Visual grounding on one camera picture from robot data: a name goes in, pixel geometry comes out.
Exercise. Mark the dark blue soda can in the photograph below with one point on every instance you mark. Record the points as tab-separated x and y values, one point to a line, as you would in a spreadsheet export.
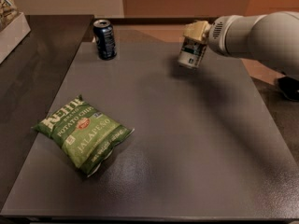
104	38

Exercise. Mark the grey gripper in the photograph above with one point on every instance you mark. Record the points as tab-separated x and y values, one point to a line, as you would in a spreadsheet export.
219	34

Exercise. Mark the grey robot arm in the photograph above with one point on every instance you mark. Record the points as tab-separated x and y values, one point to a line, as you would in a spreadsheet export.
271	39

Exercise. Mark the green jalapeno chips bag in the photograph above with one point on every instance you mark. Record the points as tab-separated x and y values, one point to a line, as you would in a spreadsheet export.
86	135

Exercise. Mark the white box with snacks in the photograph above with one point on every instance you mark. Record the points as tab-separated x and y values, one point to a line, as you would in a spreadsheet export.
13	27

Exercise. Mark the silver green 7up can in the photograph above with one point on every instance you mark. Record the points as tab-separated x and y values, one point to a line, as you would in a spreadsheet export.
191	53

